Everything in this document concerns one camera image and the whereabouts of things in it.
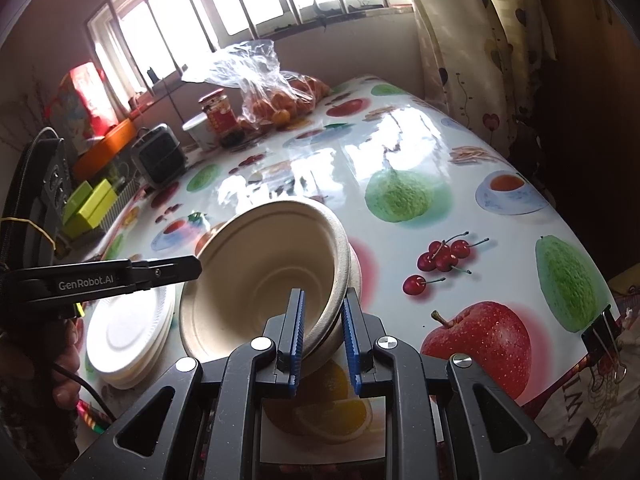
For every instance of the fruit printed tablecloth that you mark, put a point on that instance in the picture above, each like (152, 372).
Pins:
(350, 160)

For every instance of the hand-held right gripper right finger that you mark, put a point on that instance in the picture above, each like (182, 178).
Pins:
(351, 345)

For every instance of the grey ribbed box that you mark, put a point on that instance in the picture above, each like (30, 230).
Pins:
(122, 205)

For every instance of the patterned curtain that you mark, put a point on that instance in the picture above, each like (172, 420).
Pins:
(465, 35)

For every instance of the red label sauce jar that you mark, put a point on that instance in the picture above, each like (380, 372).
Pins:
(220, 117)

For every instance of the barred window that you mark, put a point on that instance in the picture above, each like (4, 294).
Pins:
(240, 5)

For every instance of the beige paper bowl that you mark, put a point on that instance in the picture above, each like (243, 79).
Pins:
(250, 280)
(354, 272)

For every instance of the red box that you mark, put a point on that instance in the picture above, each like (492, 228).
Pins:
(87, 100)

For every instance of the plastic bag of oranges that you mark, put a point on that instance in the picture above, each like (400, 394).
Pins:
(280, 100)

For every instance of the dark wooden cabinet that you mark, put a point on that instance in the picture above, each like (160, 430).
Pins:
(590, 135)

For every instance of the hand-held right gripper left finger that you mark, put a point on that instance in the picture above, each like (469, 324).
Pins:
(296, 345)

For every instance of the white foam plate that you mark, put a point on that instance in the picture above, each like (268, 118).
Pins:
(127, 332)
(157, 355)

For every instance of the person's left hand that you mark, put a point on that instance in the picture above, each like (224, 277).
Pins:
(67, 360)

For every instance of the white paper cup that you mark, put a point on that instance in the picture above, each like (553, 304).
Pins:
(199, 132)

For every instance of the grey desktop fan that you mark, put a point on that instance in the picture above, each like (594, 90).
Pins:
(159, 157)

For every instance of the green box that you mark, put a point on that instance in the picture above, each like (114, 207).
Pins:
(97, 207)
(75, 205)

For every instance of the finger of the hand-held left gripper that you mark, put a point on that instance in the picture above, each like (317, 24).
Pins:
(170, 269)

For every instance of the orange box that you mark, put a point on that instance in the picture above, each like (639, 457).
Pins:
(105, 147)

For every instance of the black binder clip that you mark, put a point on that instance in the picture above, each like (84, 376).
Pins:
(602, 340)

